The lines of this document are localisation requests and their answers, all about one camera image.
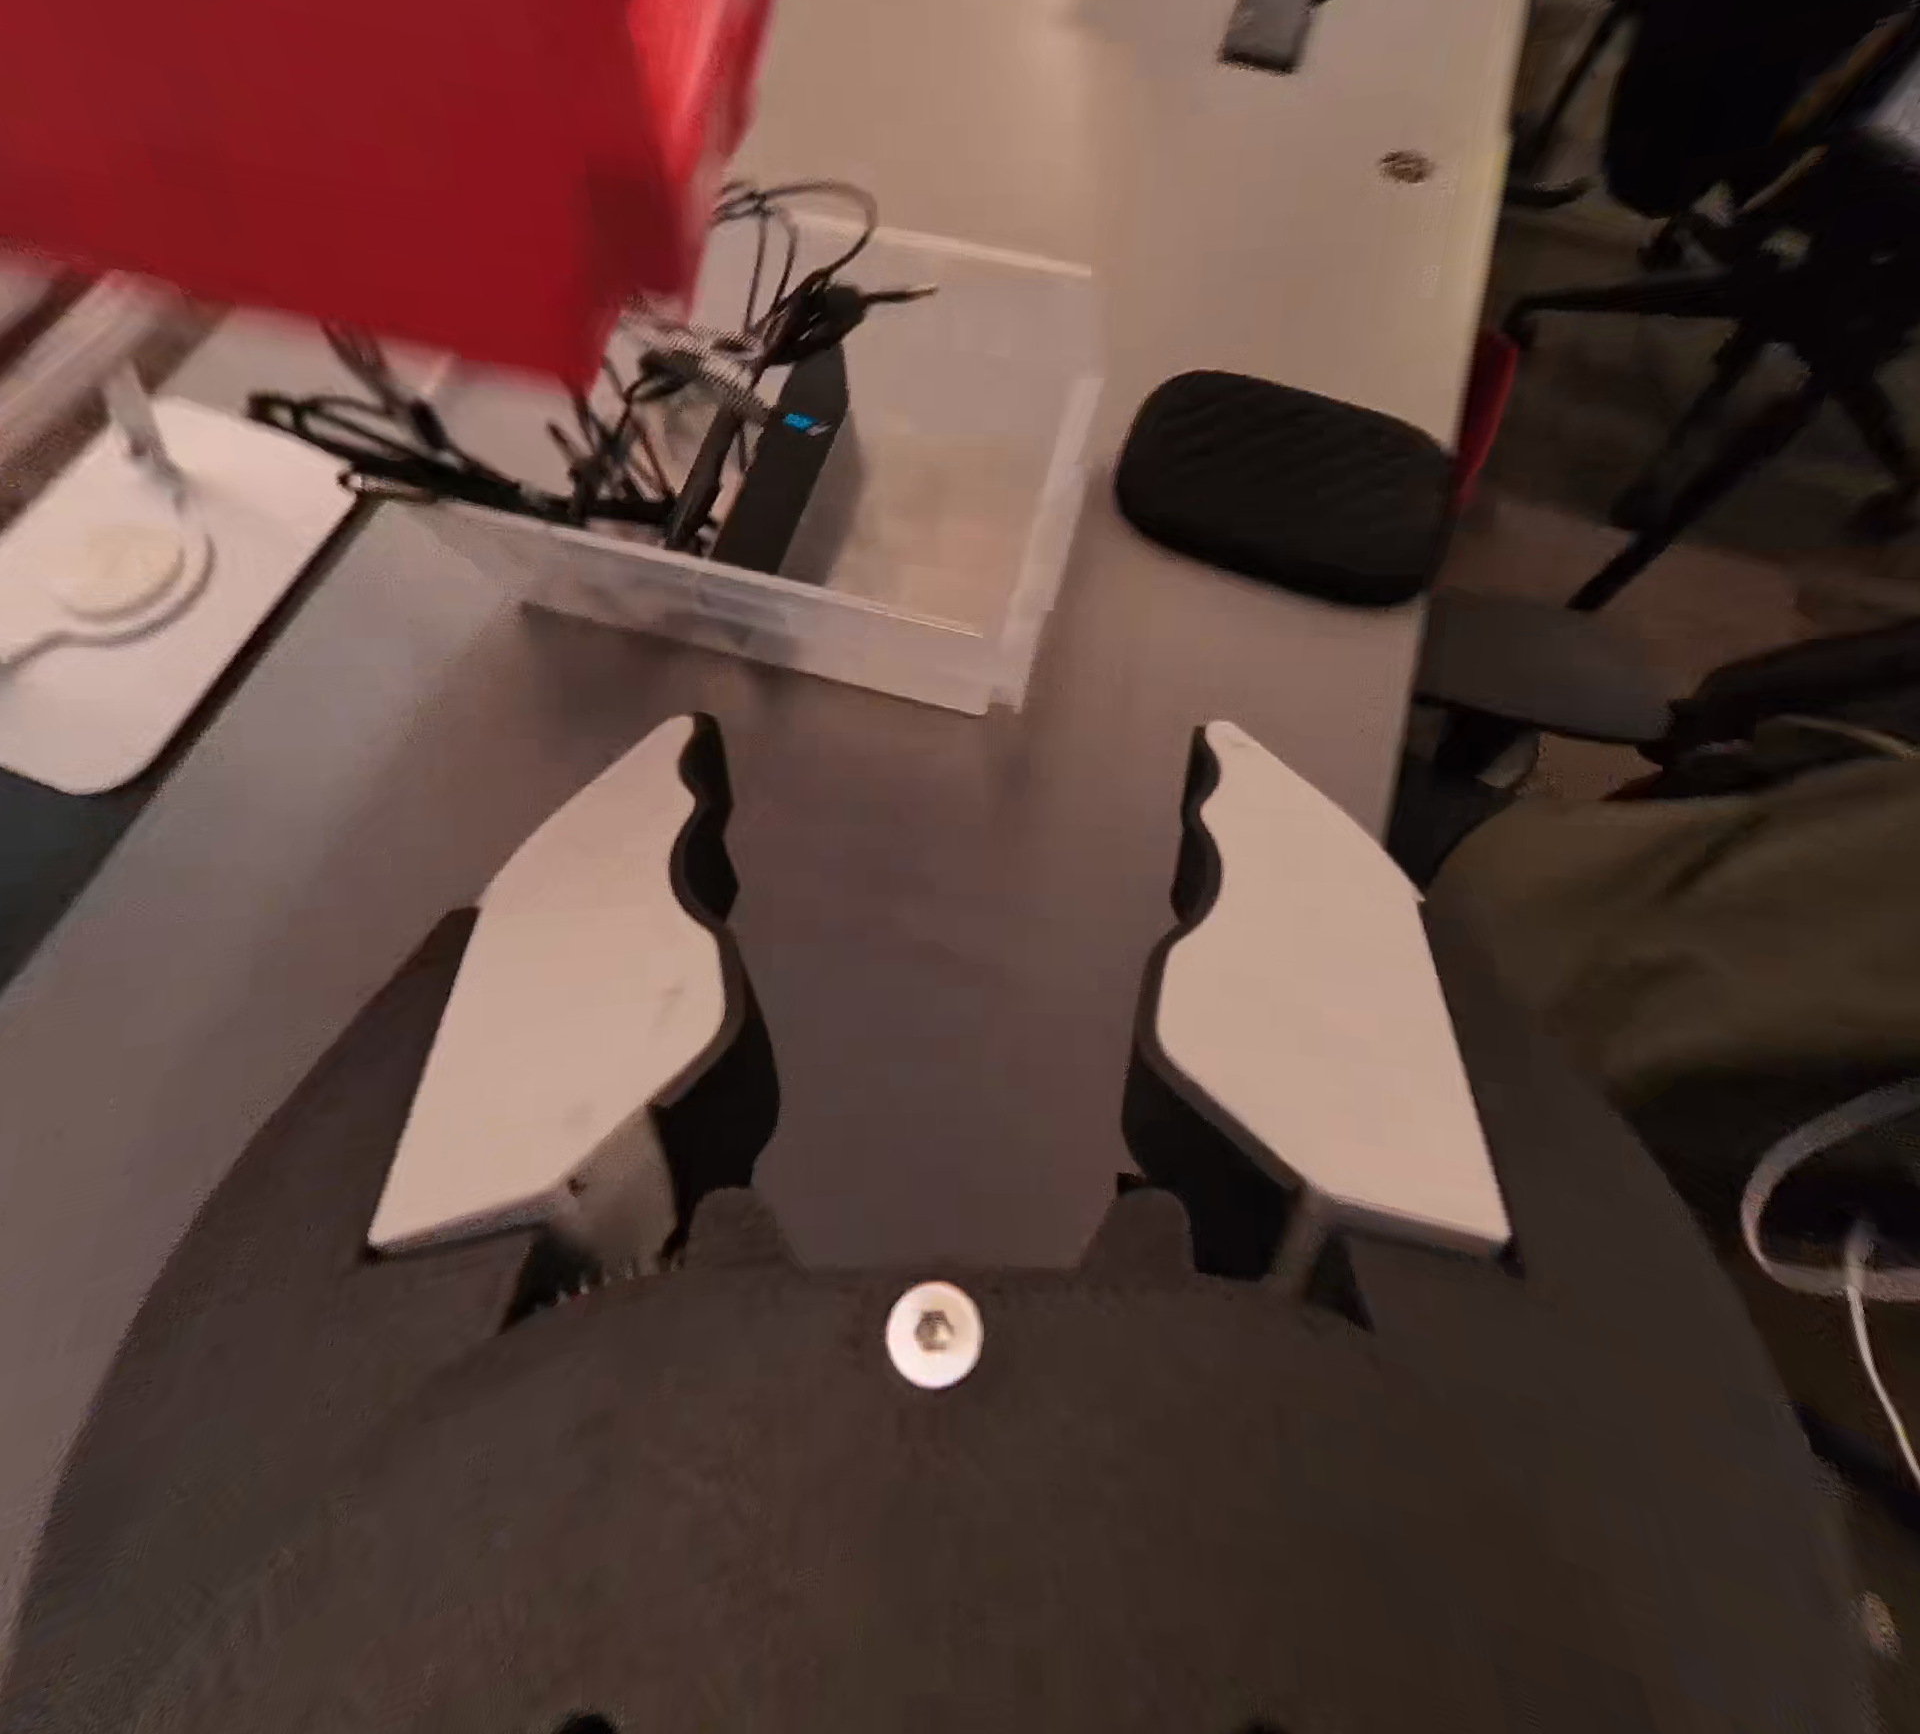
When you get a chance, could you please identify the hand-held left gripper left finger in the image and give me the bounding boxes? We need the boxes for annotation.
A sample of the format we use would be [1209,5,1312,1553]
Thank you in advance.
[364,710,752,1259]

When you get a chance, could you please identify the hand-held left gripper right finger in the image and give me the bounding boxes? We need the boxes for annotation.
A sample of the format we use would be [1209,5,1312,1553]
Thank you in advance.
[1132,718,1514,1264]

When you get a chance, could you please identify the grey USB hub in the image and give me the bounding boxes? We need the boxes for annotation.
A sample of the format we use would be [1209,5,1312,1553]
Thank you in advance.
[703,342,851,576]

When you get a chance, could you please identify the clear plastic bin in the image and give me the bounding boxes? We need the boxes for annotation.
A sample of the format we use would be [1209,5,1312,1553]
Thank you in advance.
[432,215,1108,720]

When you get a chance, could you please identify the red plastic bin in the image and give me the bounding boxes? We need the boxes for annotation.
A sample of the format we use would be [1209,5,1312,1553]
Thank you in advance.
[0,0,791,389]

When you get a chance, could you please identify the person's leg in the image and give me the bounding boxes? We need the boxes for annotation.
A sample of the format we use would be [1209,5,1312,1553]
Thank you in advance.
[1432,713,1920,1466]

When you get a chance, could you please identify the white stand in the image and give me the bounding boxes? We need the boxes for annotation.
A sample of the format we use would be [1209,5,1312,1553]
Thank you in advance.
[0,353,366,798]

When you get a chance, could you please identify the black chair armrest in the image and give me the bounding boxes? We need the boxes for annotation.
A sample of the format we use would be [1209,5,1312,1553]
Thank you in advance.
[1111,368,1459,612]

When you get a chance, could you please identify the black tripod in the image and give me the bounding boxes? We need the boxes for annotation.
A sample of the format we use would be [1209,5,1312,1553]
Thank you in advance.
[1499,7,1920,614]

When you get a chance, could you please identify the tangle of black cables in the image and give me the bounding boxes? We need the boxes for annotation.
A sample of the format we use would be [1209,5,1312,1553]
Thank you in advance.
[246,177,944,554]

